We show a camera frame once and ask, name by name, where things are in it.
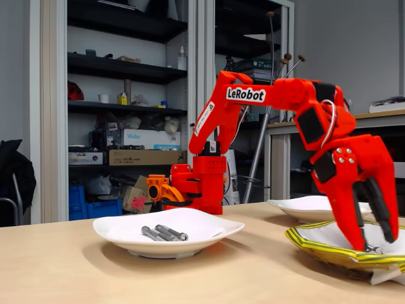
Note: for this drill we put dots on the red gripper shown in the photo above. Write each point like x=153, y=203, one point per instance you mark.
x=368, y=161

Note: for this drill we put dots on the white printed sheet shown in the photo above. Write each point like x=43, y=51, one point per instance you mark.
x=232, y=190

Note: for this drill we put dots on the yellow carton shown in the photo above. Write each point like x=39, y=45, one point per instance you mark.
x=121, y=99

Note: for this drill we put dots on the small blue crate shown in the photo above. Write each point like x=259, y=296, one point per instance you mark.
x=76, y=196

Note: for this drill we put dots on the white Weller box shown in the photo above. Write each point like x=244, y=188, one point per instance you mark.
x=148, y=137

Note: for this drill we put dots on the flat white printed box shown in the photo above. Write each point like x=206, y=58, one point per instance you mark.
x=85, y=158

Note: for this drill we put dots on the white square plate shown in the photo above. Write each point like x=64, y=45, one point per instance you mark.
x=164, y=248
x=284, y=207

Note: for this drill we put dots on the short silver socket screw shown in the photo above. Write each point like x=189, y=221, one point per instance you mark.
x=377, y=250

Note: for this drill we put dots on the white plastic bottle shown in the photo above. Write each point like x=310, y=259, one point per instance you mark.
x=182, y=61

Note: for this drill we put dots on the long brown cardboard box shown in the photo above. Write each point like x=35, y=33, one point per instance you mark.
x=145, y=157

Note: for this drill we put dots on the white plush toy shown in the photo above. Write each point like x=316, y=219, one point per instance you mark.
x=171, y=125

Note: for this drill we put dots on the dark cup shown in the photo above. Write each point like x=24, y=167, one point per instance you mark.
x=90, y=53

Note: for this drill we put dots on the wooden top side desk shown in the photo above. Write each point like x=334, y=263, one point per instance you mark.
x=379, y=114

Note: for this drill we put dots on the red helmet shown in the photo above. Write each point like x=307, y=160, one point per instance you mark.
x=75, y=93

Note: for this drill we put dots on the white paper cup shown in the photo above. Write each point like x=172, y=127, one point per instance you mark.
x=103, y=98

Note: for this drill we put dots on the flat wooden piece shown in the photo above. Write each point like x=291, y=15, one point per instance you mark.
x=128, y=59

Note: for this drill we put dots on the yellow green striped paper plate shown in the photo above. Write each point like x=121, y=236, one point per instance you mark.
x=313, y=250

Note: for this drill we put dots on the grey cabinet with black shelves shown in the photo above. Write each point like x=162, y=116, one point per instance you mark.
x=50, y=95

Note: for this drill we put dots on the crumpled clear plastic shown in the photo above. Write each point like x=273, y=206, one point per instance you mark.
x=139, y=100

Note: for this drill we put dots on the white storage box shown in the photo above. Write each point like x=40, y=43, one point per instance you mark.
x=399, y=169

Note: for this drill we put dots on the black jacket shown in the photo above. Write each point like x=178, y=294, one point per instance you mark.
x=16, y=171

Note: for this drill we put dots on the small black tripod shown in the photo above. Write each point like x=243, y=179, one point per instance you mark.
x=230, y=61

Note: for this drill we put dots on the brown cardboard tube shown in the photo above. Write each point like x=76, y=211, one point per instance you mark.
x=127, y=87

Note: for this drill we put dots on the white plastic bag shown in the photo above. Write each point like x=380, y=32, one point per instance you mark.
x=131, y=123

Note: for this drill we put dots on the metal coat stand wooden knobs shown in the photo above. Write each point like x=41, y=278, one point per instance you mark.
x=251, y=177

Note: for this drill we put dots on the grey metal cabinet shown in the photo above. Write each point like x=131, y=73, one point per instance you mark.
x=206, y=31

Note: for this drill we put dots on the grey metal chair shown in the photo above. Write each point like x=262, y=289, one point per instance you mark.
x=19, y=202

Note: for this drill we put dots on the cardboard box with pink sticker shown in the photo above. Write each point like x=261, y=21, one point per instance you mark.
x=137, y=202

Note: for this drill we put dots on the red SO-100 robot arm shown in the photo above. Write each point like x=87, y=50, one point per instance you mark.
x=209, y=190

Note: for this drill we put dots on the wide blue crate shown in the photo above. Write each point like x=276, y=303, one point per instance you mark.
x=104, y=209

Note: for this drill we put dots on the green printed box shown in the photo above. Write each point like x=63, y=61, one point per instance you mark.
x=259, y=65

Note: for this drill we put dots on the small blue container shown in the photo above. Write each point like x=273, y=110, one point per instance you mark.
x=164, y=104

